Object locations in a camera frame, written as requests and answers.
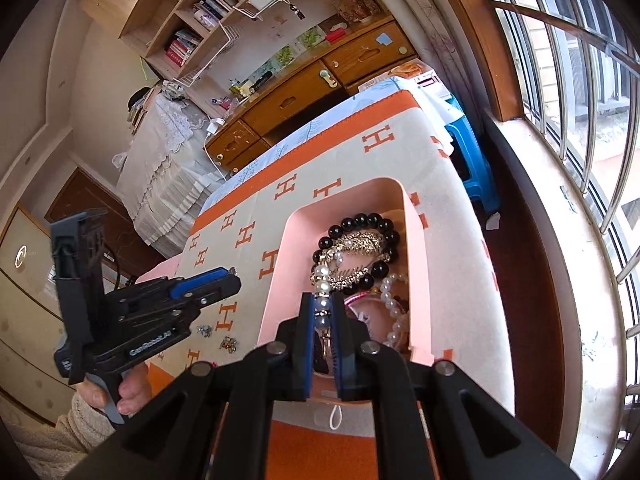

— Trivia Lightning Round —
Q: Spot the stack of books on piano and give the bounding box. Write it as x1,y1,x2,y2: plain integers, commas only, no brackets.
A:
126,87,161,133

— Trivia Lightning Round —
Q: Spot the white charger with cable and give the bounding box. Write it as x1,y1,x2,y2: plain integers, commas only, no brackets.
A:
202,119,233,176

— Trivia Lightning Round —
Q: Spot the window with metal bars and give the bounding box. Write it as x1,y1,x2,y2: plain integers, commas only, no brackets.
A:
470,0,640,461

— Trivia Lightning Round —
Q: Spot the person's left forearm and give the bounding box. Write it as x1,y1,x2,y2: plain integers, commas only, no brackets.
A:
10,392,118,480

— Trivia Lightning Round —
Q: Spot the colourful magazine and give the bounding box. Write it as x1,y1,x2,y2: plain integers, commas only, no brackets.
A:
395,60,442,87

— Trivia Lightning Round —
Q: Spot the brown wooden door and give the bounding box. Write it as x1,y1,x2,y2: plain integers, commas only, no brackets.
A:
45,167,166,281

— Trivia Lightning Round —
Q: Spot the blue plastic stool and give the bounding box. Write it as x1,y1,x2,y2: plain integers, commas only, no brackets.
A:
442,110,502,211

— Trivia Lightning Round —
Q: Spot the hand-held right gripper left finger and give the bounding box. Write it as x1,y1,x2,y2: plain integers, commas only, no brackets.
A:
65,292,317,480

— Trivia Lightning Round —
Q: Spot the orange and beige printed blanket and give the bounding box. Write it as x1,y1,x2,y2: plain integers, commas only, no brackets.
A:
145,91,516,480

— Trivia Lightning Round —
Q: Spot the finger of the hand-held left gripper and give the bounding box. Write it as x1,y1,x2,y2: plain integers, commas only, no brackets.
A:
172,296,211,331
167,266,242,301

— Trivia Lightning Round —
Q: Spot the wooden desk with drawers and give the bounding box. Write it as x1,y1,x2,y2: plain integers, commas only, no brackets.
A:
205,15,419,171

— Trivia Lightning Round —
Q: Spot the pearl bracelet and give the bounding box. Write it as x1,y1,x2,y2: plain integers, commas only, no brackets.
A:
311,252,335,328

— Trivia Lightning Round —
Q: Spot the pink cardboard box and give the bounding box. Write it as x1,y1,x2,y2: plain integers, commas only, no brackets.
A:
256,177,435,367

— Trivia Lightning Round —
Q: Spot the red floral jar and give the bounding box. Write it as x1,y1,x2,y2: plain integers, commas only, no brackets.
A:
334,0,382,25

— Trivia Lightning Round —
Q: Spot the pale patterned curtain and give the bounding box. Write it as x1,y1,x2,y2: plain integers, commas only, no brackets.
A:
345,0,496,116

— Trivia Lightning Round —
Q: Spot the crystal chain bracelet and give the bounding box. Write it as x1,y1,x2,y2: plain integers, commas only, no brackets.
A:
322,231,396,292

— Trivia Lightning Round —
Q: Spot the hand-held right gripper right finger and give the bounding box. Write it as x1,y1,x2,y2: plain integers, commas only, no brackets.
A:
331,292,578,480

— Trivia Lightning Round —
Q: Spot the wooden bookshelf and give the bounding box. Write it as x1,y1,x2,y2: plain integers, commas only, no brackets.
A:
80,0,351,87

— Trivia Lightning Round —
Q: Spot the person's left hand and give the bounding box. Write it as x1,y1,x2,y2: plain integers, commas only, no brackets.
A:
80,362,151,417

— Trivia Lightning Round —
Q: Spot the pink bed sheet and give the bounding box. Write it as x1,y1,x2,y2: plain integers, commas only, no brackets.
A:
135,255,196,287

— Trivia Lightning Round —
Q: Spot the lace-covered piano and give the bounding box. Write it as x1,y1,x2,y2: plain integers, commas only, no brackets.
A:
116,85,236,259

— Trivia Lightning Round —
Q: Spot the row of red books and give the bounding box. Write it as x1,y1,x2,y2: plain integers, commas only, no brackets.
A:
165,30,202,66

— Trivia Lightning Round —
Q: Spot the beige wardrobe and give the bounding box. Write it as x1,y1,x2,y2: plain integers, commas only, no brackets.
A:
0,205,101,426

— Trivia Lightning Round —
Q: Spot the black bead bracelet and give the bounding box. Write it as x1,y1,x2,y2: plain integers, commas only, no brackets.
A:
311,213,401,291

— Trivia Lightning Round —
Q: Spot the looped pearl necklace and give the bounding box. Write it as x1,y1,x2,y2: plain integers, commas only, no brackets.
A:
379,273,413,349

